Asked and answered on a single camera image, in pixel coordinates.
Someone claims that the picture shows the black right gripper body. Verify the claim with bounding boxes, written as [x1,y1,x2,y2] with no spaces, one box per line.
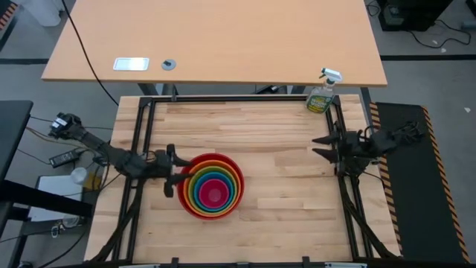
[333,130,370,176]

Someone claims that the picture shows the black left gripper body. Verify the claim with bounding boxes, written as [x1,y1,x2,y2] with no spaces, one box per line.
[153,144,176,199]

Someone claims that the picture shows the nested rainbow bowls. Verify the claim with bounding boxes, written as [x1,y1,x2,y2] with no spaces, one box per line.
[176,152,245,221]

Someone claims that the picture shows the orange bowl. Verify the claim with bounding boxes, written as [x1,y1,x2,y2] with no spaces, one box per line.
[184,159,242,218]

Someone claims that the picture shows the yellow bowl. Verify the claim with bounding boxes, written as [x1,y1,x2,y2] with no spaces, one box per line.
[187,162,239,216]

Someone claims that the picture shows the lime green bowl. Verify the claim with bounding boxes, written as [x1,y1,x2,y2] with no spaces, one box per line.
[190,165,238,214]

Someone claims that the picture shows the teal bowl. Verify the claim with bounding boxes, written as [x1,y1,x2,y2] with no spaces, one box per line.
[193,170,235,213]

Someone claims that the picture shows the small red bowl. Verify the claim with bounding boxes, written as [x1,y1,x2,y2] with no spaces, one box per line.
[198,178,231,211]

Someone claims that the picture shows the green cleaner spray bottle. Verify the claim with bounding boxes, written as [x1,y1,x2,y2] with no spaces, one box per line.
[305,67,344,115]

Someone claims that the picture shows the black hazard-striped floor mat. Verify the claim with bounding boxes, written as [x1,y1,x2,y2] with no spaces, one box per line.
[367,100,472,266]

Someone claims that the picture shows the white round cup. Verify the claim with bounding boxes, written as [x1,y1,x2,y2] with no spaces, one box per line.
[70,167,89,185]

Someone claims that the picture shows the black power adapter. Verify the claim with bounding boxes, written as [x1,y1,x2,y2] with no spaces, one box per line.
[48,147,82,169]

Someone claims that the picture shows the white desk outlet plate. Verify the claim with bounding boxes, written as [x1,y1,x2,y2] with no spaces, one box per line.
[112,57,151,72]

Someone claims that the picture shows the white flat board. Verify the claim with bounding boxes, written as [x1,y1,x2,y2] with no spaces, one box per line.
[27,174,94,223]

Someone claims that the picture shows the light wooden desk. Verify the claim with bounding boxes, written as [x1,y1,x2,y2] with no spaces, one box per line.
[40,0,388,88]

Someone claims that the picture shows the black computer case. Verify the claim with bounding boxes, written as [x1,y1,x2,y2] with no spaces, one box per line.
[376,0,455,33]

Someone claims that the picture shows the black side table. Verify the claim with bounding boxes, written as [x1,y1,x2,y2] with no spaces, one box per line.
[0,99,34,183]

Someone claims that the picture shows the white bin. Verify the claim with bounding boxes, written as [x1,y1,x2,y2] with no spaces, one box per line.
[21,0,62,28]

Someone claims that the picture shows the black aluminium rig frame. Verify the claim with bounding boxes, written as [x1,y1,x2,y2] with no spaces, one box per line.
[87,94,401,268]

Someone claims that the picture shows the long black cable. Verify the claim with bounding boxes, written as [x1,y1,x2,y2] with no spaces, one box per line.
[60,0,120,107]

